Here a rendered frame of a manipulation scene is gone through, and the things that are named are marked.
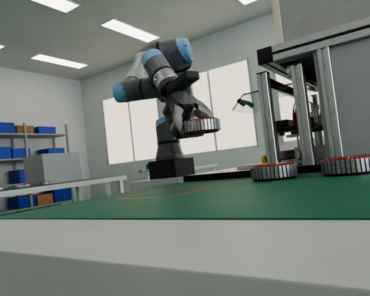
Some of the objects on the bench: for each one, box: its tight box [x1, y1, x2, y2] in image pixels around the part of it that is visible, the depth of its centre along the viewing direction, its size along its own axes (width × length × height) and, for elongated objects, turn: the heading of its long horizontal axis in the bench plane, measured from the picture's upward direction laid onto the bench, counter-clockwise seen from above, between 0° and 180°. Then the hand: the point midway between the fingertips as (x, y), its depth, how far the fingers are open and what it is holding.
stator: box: [280, 149, 295, 160], centre depth 140 cm, size 11×11×4 cm
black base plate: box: [183, 159, 323, 182], centre depth 128 cm, size 47×64×2 cm
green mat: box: [0, 167, 370, 220], centre depth 63 cm, size 94×61×1 cm
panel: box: [313, 51, 331, 159], centre depth 116 cm, size 1×66×30 cm
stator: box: [320, 154, 370, 176], centre depth 74 cm, size 11×11×4 cm
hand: (201, 127), depth 93 cm, fingers closed on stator, 13 cm apart
